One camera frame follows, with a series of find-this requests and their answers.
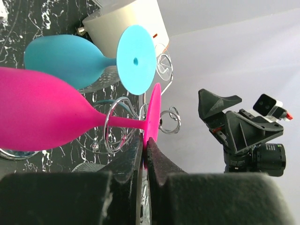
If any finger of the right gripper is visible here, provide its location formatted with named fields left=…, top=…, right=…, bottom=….
left=198, top=89, right=242, bottom=126

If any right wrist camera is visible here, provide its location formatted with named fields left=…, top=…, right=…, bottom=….
left=253, top=94, right=293, bottom=122

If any chrome wine glass rack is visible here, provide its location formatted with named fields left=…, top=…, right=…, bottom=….
left=0, top=39, right=182, bottom=225

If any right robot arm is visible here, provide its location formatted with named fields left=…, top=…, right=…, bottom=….
left=198, top=89, right=292, bottom=177

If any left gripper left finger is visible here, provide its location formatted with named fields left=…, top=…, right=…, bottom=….
left=0, top=136, right=143, bottom=225

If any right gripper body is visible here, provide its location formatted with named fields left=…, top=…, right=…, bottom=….
left=208, top=111, right=284, bottom=155

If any white cylindrical stool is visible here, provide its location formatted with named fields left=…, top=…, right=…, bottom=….
left=77, top=0, right=169, bottom=58

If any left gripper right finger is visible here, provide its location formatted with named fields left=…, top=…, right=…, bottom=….
left=146, top=139, right=295, bottom=225

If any cyan wine glass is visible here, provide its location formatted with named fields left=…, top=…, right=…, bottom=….
left=24, top=25, right=156, bottom=90

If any pink wine glass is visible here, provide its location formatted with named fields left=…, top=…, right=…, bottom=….
left=0, top=67, right=161, bottom=160

